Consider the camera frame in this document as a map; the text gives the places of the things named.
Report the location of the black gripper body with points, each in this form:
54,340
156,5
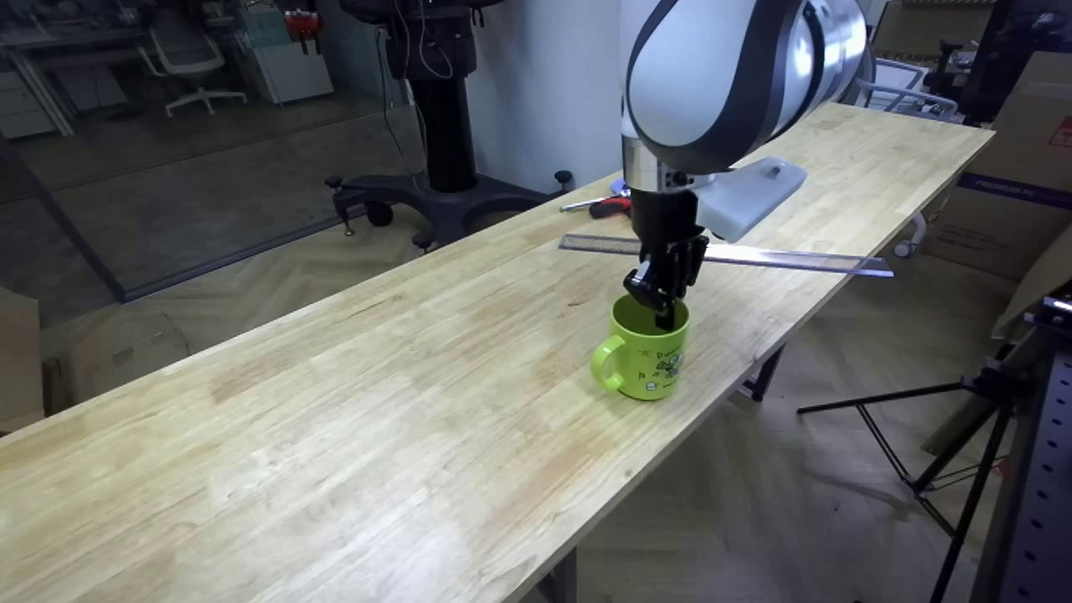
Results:
670,238

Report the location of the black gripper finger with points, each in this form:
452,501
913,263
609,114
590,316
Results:
670,309
637,287

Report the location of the green mug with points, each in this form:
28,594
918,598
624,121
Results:
637,356

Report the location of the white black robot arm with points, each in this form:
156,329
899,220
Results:
706,82

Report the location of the metal ruler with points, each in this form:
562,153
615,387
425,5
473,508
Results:
855,264

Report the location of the black tripod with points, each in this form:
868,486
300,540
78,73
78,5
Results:
989,403

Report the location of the cardboard box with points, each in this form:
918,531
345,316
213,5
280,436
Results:
1015,194

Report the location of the black perforated breadboard table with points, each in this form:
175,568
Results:
1028,544

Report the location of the white office chair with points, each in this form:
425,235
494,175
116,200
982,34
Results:
192,58

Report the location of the red handled screwdriver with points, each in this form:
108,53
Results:
599,204

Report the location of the grey robot base mount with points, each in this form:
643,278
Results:
733,203

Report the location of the black pedestal stand with wheels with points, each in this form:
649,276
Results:
430,48

